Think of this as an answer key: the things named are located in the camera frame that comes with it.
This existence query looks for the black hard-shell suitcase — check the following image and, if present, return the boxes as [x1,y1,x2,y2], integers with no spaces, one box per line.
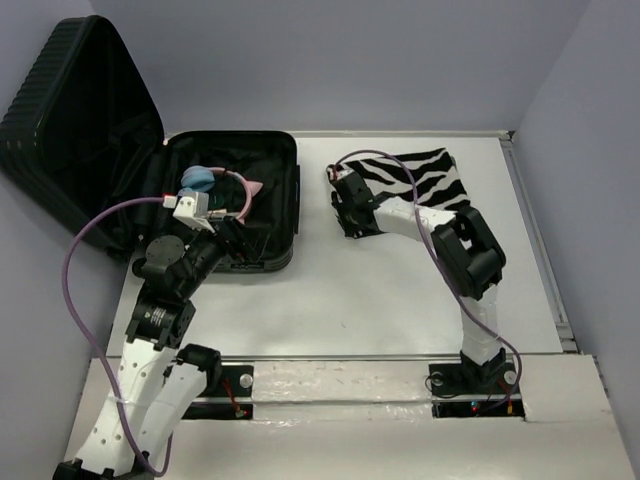
[1,15,300,272]

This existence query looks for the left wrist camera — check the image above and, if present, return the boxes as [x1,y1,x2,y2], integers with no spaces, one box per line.
[162,192,214,232]

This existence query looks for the dark green round puff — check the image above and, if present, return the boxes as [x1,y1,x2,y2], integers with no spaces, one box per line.
[209,194,225,210]

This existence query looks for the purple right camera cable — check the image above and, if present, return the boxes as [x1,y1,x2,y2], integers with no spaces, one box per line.
[327,149,525,416]

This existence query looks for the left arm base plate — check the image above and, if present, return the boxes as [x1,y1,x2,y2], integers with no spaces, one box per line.
[182,364,254,421]

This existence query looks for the silver glitter tube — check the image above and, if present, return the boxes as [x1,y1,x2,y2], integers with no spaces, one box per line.
[208,209,237,220]

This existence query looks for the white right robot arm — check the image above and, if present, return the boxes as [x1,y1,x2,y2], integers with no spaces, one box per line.
[328,169,520,399]

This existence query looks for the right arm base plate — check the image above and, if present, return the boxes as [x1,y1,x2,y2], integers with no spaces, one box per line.
[425,362,525,419]

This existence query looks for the blue pink cat-ear headphones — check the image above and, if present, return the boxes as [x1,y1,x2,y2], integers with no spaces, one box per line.
[178,165,263,224]

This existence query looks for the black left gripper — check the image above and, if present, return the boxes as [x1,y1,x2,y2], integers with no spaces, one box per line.
[179,214,273,296]

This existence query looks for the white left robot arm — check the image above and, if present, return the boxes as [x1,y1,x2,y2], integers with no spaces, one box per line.
[54,217,255,479]

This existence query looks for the zebra print pouch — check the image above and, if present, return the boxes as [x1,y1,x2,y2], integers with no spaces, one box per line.
[326,147,471,212]

